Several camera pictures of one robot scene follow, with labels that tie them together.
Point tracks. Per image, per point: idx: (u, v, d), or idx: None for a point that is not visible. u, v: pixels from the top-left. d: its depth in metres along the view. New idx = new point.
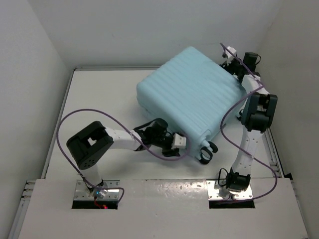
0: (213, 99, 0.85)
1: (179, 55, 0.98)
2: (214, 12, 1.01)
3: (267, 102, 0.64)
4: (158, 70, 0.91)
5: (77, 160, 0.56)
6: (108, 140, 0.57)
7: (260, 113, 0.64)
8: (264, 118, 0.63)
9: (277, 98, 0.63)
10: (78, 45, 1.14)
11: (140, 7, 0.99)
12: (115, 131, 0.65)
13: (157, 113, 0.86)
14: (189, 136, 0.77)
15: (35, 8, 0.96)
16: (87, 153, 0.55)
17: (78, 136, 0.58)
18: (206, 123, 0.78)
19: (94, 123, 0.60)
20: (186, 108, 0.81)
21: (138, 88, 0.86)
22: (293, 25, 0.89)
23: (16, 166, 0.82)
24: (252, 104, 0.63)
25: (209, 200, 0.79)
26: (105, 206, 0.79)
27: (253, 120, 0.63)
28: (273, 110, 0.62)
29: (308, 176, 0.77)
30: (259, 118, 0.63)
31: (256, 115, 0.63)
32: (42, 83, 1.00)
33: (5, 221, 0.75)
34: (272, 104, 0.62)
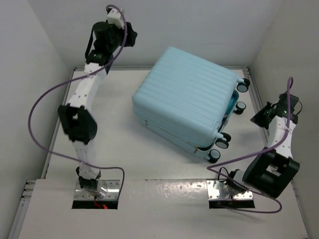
0: (212, 93, 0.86)
1: (162, 59, 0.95)
2: (214, 12, 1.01)
3: (284, 167, 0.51)
4: (147, 78, 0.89)
5: (84, 137, 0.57)
6: (82, 112, 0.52)
7: (269, 177, 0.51)
8: (272, 183, 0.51)
9: (298, 168, 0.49)
10: (77, 45, 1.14)
11: (140, 8, 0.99)
12: (78, 94, 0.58)
13: (159, 120, 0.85)
14: (201, 133, 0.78)
15: (36, 8, 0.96)
16: (85, 130, 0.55)
17: (67, 128, 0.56)
18: (213, 116, 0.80)
19: (58, 113, 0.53)
20: (190, 107, 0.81)
21: (134, 101, 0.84)
22: (293, 25, 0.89)
23: (16, 166, 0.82)
24: (264, 163, 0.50)
25: (209, 200, 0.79)
26: (105, 206, 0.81)
27: (255, 181, 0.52)
28: (286, 180, 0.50)
29: (308, 176, 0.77)
30: (266, 182, 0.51)
31: (262, 177, 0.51)
32: (41, 83, 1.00)
33: (5, 222, 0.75)
34: (289, 172, 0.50)
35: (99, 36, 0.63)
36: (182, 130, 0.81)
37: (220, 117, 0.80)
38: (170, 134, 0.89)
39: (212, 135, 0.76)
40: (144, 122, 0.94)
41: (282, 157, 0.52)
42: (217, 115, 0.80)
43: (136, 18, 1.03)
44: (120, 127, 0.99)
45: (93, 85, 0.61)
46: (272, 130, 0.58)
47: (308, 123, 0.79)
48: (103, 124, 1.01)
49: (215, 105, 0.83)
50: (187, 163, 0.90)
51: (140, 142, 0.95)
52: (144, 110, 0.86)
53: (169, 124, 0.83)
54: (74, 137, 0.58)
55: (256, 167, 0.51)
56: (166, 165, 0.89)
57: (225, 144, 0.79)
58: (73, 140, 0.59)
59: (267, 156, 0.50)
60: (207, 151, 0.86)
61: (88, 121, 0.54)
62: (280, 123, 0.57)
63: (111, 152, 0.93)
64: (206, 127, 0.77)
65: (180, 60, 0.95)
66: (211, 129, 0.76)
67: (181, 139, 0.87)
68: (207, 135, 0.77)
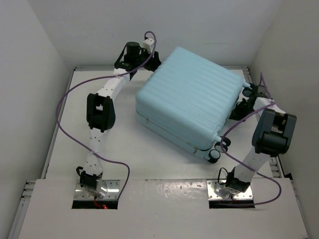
0: (214, 95, 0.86)
1: (168, 59, 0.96)
2: (214, 12, 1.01)
3: (283, 123, 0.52)
4: (153, 76, 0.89)
5: (102, 126, 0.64)
6: (108, 100, 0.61)
7: (275, 134, 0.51)
8: (282, 140, 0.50)
9: (296, 118, 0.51)
10: (78, 45, 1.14)
11: (140, 8, 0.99)
12: (106, 87, 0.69)
13: (161, 119, 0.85)
14: (201, 135, 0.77)
15: (36, 8, 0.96)
16: (105, 118, 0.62)
17: (89, 115, 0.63)
18: (215, 119, 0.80)
19: (88, 98, 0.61)
20: (192, 109, 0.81)
21: (138, 98, 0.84)
22: (294, 25, 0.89)
23: (17, 166, 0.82)
24: (267, 120, 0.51)
25: (209, 200, 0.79)
26: (105, 206, 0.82)
27: (265, 141, 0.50)
28: (290, 133, 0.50)
29: (308, 175, 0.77)
30: (275, 139, 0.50)
31: (269, 135, 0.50)
32: (42, 83, 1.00)
33: (5, 222, 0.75)
34: (290, 125, 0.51)
35: (129, 51, 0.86)
36: (183, 130, 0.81)
37: (222, 120, 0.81)
38: (170, 133, 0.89)
39: (213, 137, 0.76)
40: (145, 120, 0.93)
41: (280, 114, 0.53)
42: (219, 117, 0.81)
43: (136, 18, 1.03)
44: (120, 127, 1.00)
45: (119, 83, 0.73)
46: (259, 105, 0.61)
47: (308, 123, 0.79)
48: None
49: (217, 108, 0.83)
50: (187, 163, 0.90)
51: (140, 142, 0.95)
52: (147, 108, 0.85)
53: (170, 124, 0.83)
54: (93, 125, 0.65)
55: (262, 126, 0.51)
56: (166, 165, 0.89)
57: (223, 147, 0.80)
58: (91, 127, 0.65)
59: (267, 113, 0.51)
60: (206, 152, 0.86)
61: (111, 110, 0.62)
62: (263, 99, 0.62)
63: (111, 152, 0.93)
64: (206, 129, 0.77)
65: (184, 62, 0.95)
66: (211, 132, 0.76)
67: (181, 139, 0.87)
68: (207, 138, 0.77)
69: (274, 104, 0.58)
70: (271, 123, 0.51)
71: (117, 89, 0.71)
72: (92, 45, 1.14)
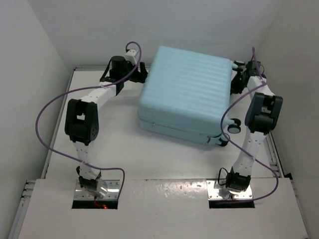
0: (213, 83, 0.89)
1: (155, 59, 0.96)
2: (214, 11, 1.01)
3: (271, 104, 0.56)
4: (148, 80, 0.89)
5: (83, 137, 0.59)
6: (92, 105, 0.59)
7: (264, 114, 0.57)
8: (269, 120, 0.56)
9: (282, 100, 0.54)
10: (77, 45, 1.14)
11: (140, 7, 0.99)
12: (91, 95, 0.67)
13: (170, 120, 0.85)
14: (213, 124, 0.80)
15: (36, 8, 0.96)
16: (87, 126, 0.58)
17: (69, 123, 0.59)
18: (221, 103, 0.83)
19: (70, 103, 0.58)
20: (197, 100, 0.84)
21: (141, 106, 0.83)
22: (293, 24, 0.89)
23: (16, 166, 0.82)
24: (256, 105, 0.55)
25: (209, 200, 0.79)
26: (105, 206, 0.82)
27: (256, 122, 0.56)
28: (277, 112, 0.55)
29: (308, 175, 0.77)
30: (264, 120, 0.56)
31: (259, 116, 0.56)
32: (41, 83, 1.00)
33: (5, 222, 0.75)
34: (277, 106, 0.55)
35: (115, 66, 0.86)
36: (196, 124, 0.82)
37: (227, 103, 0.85)
38: (176, 130, 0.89)
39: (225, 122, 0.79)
40: (151, 125, 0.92)
41: (269, 96, 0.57)
42: (224, 102, 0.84)
43: (136, 18, 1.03)
44: (119, 128, 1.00)
45: (104, 93, 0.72)
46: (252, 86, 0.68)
47: (308, 123, 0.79)
48: (103, 124, 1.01)
49: (219, 93, 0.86)
50: (187, 163, 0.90)
51: (140, 143, 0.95)
52: (152, 113, 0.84)
53: (181, 122, 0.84)
54: (73, 136, 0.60)
55: (253, 110, 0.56)
56: (166, 165, 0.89)
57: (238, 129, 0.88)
58: (73, 141, 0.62)
59: (256, 98, 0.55)
60: (217, 137, 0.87)
61: (94, 117, 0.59)
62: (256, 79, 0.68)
63: (111, 152, 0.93)
64: (217, 116, 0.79)
65: (174, 59, 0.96)
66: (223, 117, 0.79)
67: (192, 132, 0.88)
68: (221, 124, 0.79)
69: (265, 84, 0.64)
70: (261, 106, 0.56)
71: (101, 98, 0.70)
72: (92, 45, 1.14)
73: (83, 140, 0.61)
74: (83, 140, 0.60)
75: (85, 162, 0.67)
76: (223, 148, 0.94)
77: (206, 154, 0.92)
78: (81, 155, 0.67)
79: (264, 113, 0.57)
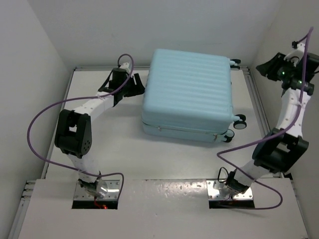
0: (214, 81, 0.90)
1: (153, 60, 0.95)
2: (213, 11, 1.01)
3: (293, 145, 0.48)
4: (149, 84, 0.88)
5: (75, 151, 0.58)
6: (85, 117, 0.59)
7: (278, 153, 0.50)
8: (280, 162, 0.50)
9: (307, 146, 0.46)
10: (78, 45, 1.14)
11: (140, 8, 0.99)
12: (85, 106, 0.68)
13: (177, 122, 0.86)
14: (220, 122, 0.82)
15: (35, 8, 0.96)
16: (79, 140, 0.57)
17: (59, 135, 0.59)
18: (225, 101, 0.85)
19: (61, 114, 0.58)
20: (202, 100, 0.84)
21: (147, 110, 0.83)
22: (294, 25, 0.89)
23: (16, 167, 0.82)
24: (272, 144, 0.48)
25: (209, 200, 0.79)
26: (105, 206, 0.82)
27: (265, 159, 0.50)
28: (296, 157, 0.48)
29: (308, 175, 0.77)
30: (276, 160, 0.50)
31: (271, 155, 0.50)
32: (41, 83, 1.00)
33: (5, 222, 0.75)
34: (297, 151, 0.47)
35: (115, 77, 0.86)
36: (203, 123, 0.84)
37: (230, 99, 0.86)
38: (181, 132, 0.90)
39: (231, 118, 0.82)
40: (157, 129, 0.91)
41: (291, 136, 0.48)
42: (227, 99, 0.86)
43: (136, 18, 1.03)
44: (119, 128, 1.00)
45: (100, 104, 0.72)
46: (283, 110, 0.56)
47: (308, 123, 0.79)
48: (103, 124, 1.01)
49: (222, 90, 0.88)
50: (187, 163, 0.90)
51: (140, 143, 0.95)
52: (158, 116, 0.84)
53: (188, 124, 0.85)
54: (65, 149, 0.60)
55: (266, 148, 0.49)
56: (166, 165, 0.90)
57: (243, 125, 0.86)
58: (65, 153, 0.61)
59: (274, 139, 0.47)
60: (223, 135, 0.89)
61: (85, 129, 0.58)
62: (292, 98, 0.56)
63: (111, 152, 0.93)
64: (223, 114, 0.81)
65: (173, 59, 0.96)
66: (228, 114, 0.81)
67: (199, 132, 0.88)
68: (227, 121, 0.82)
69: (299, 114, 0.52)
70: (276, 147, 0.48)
71: (96, 109, 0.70)
72: (92, 45, 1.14)
73: (76, 154, 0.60)
74: (75, 153, 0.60)
75: (81, 170, 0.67)
76: (224, 148, 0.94)
77: (206, 154, 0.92)
78: (78, 165, 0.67)
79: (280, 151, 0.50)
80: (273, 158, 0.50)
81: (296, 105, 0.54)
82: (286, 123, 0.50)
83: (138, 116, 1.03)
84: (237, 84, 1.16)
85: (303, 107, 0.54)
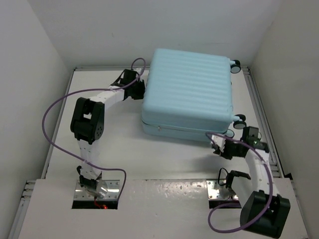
0: (214, 81, 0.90)
1: (154, 60, 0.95)
2: (213, 12, 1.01)
3: (275, 205, 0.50)
4: (149, 84, 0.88)
5: (88, 136, 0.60)
6: (100, 104, 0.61)
7: (266, 218, 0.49)
8: (271, 227, 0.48)
9: (288, 204, 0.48)
10: (78, 45, 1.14)
11: (139, 8, 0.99)
12: (100, 96, 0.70)
13: (177, 122, 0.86)
14: (219, 121, 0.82)
15: (35, 7, 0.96)
16: (93, 125, 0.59)
17: (75, 120, 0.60)
18: (225, 101, 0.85)
19: (78, 101, 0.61)
20: (202, 101, 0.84)
21: (146, 111, 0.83)
22: (293, 25, 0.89)
23: (16, 166, 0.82)
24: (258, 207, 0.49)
25: (209, 200, 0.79)
26: (105, 206, 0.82)
27: (257, 228, 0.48)
28: (283, 220, 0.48)
29: (308, 176, 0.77)
30: (265, 225, 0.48)
31: (260, 221, 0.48)
32: (41, 83, 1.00)
33: (5, 222, 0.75)
34: (282, 212, 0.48)
35: (126, 75, 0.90)
36: (203, 123, 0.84)
37: (230, 99, 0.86)
38: (181, 132, 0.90)
39: (231, 118, 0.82)
40: (157, 129, 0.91)
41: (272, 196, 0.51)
42: (227, 98, 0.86)
43: (136, 17, 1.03)
44: (119, 128, 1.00)
45: (112, 96, 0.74)
46: (253, 172, 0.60)
47: (308, 124, 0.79)
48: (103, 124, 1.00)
49: (222, 91, 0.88)
50: (187, 163, 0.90)
51: (141, 143, 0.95)
52: (158, 116, 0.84)
53: (188, 124, 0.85)
54: (78, 134, 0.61)
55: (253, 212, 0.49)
56: (166, 165, 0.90)
57: (243, 125, 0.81)
58: (78, 139, 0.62)
59: (258, 200, 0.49)
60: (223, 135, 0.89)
61: (99, 116, 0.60)
62: (256, 158, 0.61)
63: (110, 152, 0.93)
64: (222, 114, 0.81)
65: (173, 59, 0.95)
66: (228, 114, 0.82)
67: (199, 132, 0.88)
68: (226, 120, 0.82)
69: (267, 170, 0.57)
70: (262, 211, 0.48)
71: (110, 100, 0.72)
72: (92, 45, 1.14)
73: (87, 139, 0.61)
74: (87, 138, 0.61)
75: (87, 161, 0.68)
76: None
77: (206, 154, 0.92)
78: (84, 155, 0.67)
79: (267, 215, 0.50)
80: (262, 224, 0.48)
81: (262, 164, 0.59)
82: (261, 184, 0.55)
83: (138, 117, 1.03)
84: (237, 84, 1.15)
85: (267, 163, 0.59)
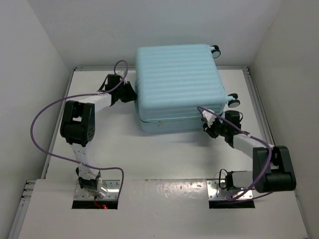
0: (200, 68, 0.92)
1: (138, 61, 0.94)
2: (213, 12, 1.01)
3: (277, 156, 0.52)
4: (141, 83, 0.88)
5: (80, 138, 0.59)
6: (88, 105, 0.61)
7: (276, 172, 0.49)
8: (283, 176, 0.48)
9: (287, 149, 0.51)
10: (78, 45, 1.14)
11: (140, 8, 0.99)
12: (89, 99, 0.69)
13: (175, 114, 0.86)
14: (215, 104, 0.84)
15: (35, 7, 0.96)
16: (84, 126, 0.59)
17: (65, 123, 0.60)
18: (215, 83, 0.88)
19: (67, 104, 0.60)
20: (194, 88, 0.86)
21: (145, 109, 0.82)
22: (294, 25, 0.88)
23: (16, 166, 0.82)
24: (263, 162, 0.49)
25: (209, 200, 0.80)
26: (105, 206, 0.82)
27: (273, 181, 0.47)
28: (290, 165, 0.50)
29: (308, 175, 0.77)
30: (278, 178, 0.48)
31: (272, 175, 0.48)
32: (41, 83, 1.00)
33: (5, 222, 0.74)
34: (285, 158, 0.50)
35: (110, 80, 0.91)
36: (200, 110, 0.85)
37: (219, 81, 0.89)
38: (178, 123, 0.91)
39: (225, 98, 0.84)
40: (157, 125, 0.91)
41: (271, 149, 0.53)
42: (217, 81, 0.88)
43: (135, 17, 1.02)
44: (119, 128, 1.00)
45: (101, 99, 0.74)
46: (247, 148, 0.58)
47: (308, 123, 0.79)
48: (103, 124, 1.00)
49: (210, 75, 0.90)
50: (186, 163, 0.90)
51: (140, 143, 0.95)
52: (157, 112, 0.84)
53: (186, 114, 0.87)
54: (69, 138, 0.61)
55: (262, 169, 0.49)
56: (166, 165, 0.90)
57: (238, 102, 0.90)
58: (71, 143, 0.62)
59: (260, 154, 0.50)
60: None
61: (90, 116, 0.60)
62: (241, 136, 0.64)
63: (110, 152, 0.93)
64: (216, 96, 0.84)
65: (160, 54, 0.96)
66: (221, 94, 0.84)
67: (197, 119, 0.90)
68: (221, 101, 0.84)
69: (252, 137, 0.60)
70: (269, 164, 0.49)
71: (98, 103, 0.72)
72: (92, 45, 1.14)
73: (80, 142, 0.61)
74: (80, 141, 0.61)
75: (83, 163, 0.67)
76: (223, 148, 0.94)
77: (206, 154, 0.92)
78: (80, 157, 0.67)
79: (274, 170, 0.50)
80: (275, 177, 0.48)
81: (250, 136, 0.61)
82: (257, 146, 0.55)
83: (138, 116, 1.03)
84: (236, 84, 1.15)
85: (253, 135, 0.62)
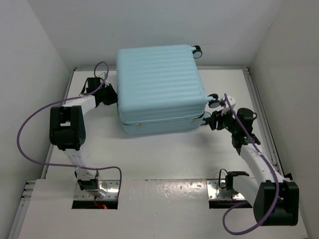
0: (180, 69, 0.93)
1: (119, 63, 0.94)
2: (213, 11, 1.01)
3: (284, 191, 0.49)
4: (121, 86, 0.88)
5: (73, 142, 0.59)
6: (75, 107, 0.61)
7: (279, 207, 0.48)
8: (286, 215, 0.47)
9: (297, 187, 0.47)
10: (78, 45, 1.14)
11: (139, 7, 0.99)
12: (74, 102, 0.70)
13: (156, 115, 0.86)
14: (195, 105, 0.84)
15: (35, 7, 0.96)
16: (75, 129, 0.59)
17: (54, 130, 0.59)
18: (195, 84, 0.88)
19: (52, 111, 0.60)
20: (174, 90, 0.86)
21: (125, 111, 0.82)
22: (294, 25, 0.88)
23: (16, 166, 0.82)
24: (268, 198, 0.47)
25: (209, 200, 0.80)
26: (105, 206, 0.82)
27: (274, 220, 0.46)
28: (296, 204, 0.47)
29: (308, 175, 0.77)
30: (281, 216, 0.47)
31: (275, 212, 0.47)
32: (41, 83, 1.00)
33: (5, 222, 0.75)
34: (292, 196, 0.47)
35: (90, 84, 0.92)
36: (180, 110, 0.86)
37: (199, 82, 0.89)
38: (160, 124, 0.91)
39: (204, 98, 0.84)
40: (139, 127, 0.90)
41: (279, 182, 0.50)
42: (197, 82, 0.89)
43: (135, 17, 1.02)
44: (119, 128, 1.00)
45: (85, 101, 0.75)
46: (255, 168, 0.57)
47: (308, 124, 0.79)
48: (102, 124, 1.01)
49: (190, 76, 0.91)
50: (186, 163, 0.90)
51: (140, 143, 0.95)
52: (137, 114, 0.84)
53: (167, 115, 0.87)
54: (62, 144, 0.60)
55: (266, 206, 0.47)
56: (166, 165, 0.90)
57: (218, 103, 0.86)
58: (63, 149, 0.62)
59: (267, 190, 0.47)
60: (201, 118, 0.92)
61: (79, 118, 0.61)
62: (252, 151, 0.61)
63: (110, 152, 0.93)
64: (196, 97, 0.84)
65: (141, 56, 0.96)
66: (201, 95, 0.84)
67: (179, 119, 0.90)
68: (201, 102, 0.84)
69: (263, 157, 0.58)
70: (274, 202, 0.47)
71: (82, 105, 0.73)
72: (92, 45, 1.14)
73: (74, 146, 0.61)
74: (73, 145, 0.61)
75: (80, 166, 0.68)
76: (223, 148, 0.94)
77: (205, 154, 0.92)
78: (77, 161, 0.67)
79: (279, 203, 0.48)
80: (277, 215, 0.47)
81: (260, 155, 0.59)
82: (265, 175, 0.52)
83: None
84: (236, 84, 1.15)
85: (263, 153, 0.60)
